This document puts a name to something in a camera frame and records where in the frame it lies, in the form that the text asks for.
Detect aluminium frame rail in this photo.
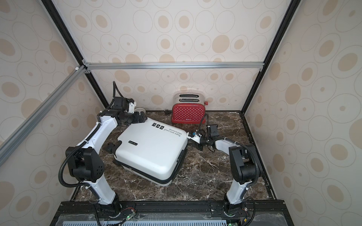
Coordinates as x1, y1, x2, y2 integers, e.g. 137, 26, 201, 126
85, 62, 264, 70
1, 66, 86, 165

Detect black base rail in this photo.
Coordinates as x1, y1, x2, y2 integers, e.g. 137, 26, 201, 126
51, 199, 293, 226

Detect aluminium frame rail back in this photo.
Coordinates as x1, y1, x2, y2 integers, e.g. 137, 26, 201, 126
85, 62, 264, 70

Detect white hard-shell suitcase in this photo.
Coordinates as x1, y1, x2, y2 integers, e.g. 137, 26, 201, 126
105, 118, 188, 186

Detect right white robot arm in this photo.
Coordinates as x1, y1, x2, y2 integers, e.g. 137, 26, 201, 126
187, 124, 263, 207

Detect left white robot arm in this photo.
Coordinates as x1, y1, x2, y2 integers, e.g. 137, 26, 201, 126
58, 97, 147, 214

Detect red polka-dot toaster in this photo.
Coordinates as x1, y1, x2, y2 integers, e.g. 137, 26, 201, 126
171, 93, 208, 124

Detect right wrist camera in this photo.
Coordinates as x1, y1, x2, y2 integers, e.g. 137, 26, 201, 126
187, 132, 202, 144

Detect aluminium frame rail left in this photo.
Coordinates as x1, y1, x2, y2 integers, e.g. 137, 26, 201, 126
1, 66, 86, 165

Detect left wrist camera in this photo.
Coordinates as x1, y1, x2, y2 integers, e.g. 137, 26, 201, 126
127, 102, 136, 114

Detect white patterned bowl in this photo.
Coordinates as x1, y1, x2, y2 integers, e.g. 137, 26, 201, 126
134, 107, 146, 113

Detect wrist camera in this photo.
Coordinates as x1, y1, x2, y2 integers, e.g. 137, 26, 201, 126
127, 102, 136, 114
187, 132, 202, 144

